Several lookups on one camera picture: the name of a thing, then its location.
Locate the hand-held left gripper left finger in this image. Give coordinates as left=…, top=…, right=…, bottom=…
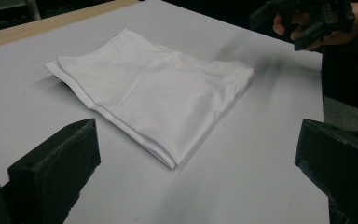
left=7, top=118, right=102, bottom=224

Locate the wooden table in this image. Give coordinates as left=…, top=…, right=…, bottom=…
left=0, top=0, right=140, bottom=51

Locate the grey metal desk frame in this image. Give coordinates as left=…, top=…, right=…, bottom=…
left=0, top=0, right=42, bottom=21

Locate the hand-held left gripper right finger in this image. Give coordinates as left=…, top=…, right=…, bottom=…
left=294, top=119, right=358, bottom=224

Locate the white garment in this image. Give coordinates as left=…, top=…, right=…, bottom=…
left=44, top=28, right=255, bottom=171

